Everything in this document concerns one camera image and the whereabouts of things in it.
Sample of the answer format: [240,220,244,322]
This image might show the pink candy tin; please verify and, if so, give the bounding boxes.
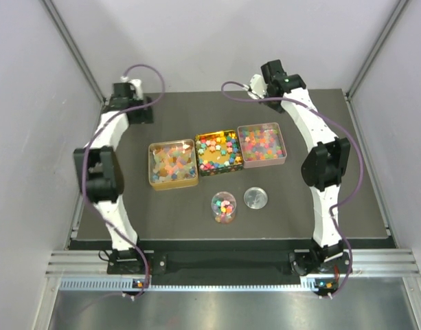
[237,122,287,168]

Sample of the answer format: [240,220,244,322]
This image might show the gold popsicle candy tin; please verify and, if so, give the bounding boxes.
[148,139,198,191]

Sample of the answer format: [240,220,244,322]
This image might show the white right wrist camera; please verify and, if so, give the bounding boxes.
[247,74,267,100]

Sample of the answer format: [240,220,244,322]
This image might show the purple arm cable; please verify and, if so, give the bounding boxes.
[78,64,166,300]
[220,80,365,299]

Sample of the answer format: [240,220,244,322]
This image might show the aluminium frame rail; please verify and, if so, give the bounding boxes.
[45,249,420,277]

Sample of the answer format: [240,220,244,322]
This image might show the round silver jar lid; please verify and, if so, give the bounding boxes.
[243,187,268,210]

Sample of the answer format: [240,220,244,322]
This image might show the dark green star candy tin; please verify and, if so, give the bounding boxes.
[194,130,244,177]

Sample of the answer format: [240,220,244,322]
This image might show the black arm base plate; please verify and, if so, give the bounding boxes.
[108,250,350,276]

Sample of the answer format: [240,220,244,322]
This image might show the clear glass jar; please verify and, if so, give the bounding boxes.
[211,191,237,224]

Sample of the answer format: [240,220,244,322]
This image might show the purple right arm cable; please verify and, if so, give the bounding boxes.
[220,80,365,299]

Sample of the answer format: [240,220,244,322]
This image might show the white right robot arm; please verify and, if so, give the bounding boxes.
[261,60,351,275]

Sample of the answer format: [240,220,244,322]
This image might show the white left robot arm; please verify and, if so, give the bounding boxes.
[73,76,153,273]

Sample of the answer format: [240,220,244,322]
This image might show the grey slotted cable duct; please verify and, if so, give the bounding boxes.
[59,277,332,293]

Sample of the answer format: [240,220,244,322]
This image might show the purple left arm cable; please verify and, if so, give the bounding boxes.
[78,64,166,300]

